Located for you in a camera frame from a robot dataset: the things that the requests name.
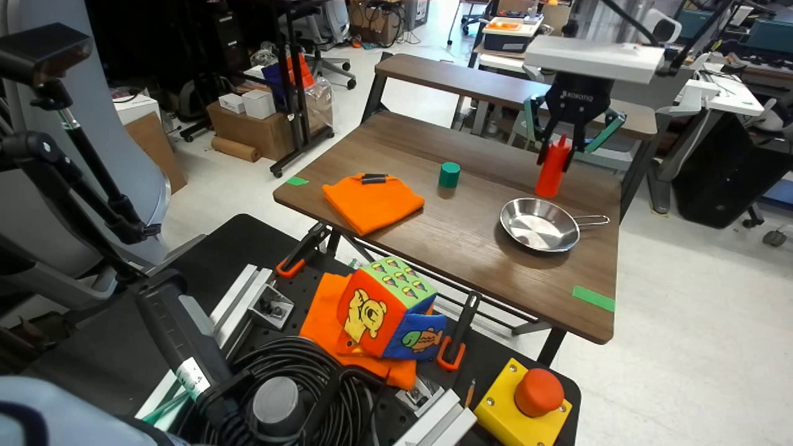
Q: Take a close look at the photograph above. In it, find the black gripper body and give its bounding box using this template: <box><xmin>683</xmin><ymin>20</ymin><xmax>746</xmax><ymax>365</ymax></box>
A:
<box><xmin>543</xmin><ymin>72</ymin><xmax>611</xmax><ymax>142</ymax></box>

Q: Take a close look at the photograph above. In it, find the orange squeeze bottle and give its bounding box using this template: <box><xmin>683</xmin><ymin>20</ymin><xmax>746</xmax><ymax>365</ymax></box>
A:
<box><xmin>534</xmin><ymin>136</ymin><xmax>570</xmax><ymax>199</ymax></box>

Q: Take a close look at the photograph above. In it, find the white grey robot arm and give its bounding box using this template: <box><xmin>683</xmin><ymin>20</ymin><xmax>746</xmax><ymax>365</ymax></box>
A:
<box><xmin>524</xmin><ymin>0</ymin><xmax>734</xmax><ymax>164</ymax></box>

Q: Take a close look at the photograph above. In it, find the green cylinder block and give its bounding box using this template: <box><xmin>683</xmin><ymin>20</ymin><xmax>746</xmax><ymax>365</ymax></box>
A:
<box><xmin>439</xmin><ymin>162</ymin><xmax>460</xmax><ymax>188</ymax></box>

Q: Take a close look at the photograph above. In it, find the wooden desk with raised shelf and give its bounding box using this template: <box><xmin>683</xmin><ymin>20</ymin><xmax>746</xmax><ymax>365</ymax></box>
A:
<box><xmin>272</xmin><ymin>55</ymin><xmax>625</xmax><ymax>365</ymax></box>

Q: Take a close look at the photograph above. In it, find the silver metal frying pan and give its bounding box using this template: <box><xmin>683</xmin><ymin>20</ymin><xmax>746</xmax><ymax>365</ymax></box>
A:
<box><xmin>498</xmin><ymin>195</ymin><xmax>609</xmax><ymax>254</ymax></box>

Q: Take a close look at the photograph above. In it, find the black bag under desk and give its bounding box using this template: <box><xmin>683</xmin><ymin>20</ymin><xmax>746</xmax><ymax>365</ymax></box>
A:
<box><xmin>672</xmin><ymin>114</ymin><xmax>793</xmax><ymax>228</ymax></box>

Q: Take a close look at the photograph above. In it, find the green tape strip right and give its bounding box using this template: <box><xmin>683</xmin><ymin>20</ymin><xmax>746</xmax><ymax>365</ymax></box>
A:
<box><xmin>570</xmin><ymin>285</ymin><xmax>614</xmax><ymax>313</ymax></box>

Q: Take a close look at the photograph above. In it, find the green tape strip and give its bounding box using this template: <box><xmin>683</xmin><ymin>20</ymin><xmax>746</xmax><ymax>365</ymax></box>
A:
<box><xmin>284</xmin><ymin>176</ymin><xmax>309</xmax><ymax>185</ymax></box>
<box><xmin>570</xmin><ymin>285</ymin><xmax>614</xmax><ymax>313</ymax></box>

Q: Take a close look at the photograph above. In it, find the small black object on cloth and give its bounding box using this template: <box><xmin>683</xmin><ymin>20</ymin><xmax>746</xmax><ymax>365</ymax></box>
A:
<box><xmin>361</xmin><ymin>174</ymin><xmax>387</xmax><ymax>184</ymax></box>

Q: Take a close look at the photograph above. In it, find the folded orange cloth on table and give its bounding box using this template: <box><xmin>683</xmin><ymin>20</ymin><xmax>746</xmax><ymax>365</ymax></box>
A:
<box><xmin>322</xmin><ymin>174</ymin><xmax>423</xmax><ymax>236</ymax></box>

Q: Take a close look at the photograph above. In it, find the colourful soft toy cube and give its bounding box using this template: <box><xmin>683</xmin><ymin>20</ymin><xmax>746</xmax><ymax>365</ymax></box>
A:
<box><xmin>337</xmin><ymin>258</ymin><xmax>445</xmax><ymax>359</ymax></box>

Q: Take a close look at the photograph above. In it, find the green tape strip left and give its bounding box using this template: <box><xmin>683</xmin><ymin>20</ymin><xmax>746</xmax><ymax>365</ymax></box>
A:
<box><xmin>284</xmin><ymin>176</ymin><xmax>309</xmax><ymax>185</ymax></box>

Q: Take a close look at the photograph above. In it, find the left orange black clamp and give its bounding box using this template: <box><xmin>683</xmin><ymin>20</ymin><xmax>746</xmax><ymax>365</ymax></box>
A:
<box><xmin>275</xmin><ymin>223</ymin><xmax>329</xmax><ymax>279</ymax></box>

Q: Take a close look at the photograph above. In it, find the orange black clamp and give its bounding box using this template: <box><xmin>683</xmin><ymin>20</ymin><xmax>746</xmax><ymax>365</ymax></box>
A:
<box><xmin>435</xmin><ymin>295</ymin><xmax>480</xmax><ymax>371</ymax></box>
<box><xmin>275</xmin><ymin>223</ymin><xmax>329</xmax><ymax>279</ymax></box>

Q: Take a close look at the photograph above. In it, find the right orange black clamp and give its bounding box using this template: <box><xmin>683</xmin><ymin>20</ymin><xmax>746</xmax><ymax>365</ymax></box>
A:
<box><xmin>435</xmin><ymin>295</ymin><xmax>480</xmax><ymax>371</ymax></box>

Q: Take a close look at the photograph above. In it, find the black tripod stand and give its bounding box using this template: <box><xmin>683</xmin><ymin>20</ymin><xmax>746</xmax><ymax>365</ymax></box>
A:
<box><xmin>265</xmin><ymin>0</ymin><xmax>332</xmax><ymax>179</ymax></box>

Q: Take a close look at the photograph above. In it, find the yellow box red emergency button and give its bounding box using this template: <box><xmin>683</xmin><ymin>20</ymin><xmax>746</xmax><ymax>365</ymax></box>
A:
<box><xmin>476</xmin><ymin>359</ymin><xmax>574</xmax><ymax>446</ymax></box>

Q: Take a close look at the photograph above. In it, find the cardboard box on floor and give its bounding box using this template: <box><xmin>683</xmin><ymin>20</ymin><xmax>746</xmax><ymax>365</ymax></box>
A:
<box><xmin>206</xmin><ymin>83</ymin><xmax>300</xmax><ymax>162</ymax></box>

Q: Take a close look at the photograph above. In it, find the orange cloth under cube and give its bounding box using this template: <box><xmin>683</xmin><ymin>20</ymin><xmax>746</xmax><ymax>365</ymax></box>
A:
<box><xmin>300</xmin><ymin>272</ymin><xmax>418</xmax><ymax>389</ymax></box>

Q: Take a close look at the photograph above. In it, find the black cart base platform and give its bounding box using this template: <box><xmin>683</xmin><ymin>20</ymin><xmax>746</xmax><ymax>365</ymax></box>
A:
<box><xmin>23</xmin><ymin>210</ymin><xmax>583</xmax><ymax>446</ymax></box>

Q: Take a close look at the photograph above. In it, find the black coiled cable bundle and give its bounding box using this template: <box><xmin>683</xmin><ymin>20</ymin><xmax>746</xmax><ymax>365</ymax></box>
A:
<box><xmin>192</xmin><ymin>335</ymin><xmax>383</xmax><ymax>446</ymax></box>

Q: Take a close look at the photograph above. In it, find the black camera on stand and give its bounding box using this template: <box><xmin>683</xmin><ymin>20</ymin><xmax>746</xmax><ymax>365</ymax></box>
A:
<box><xmin>0</xmin><ymin>22</ymin><xmax>158</xmax><ymax>243</ymax></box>

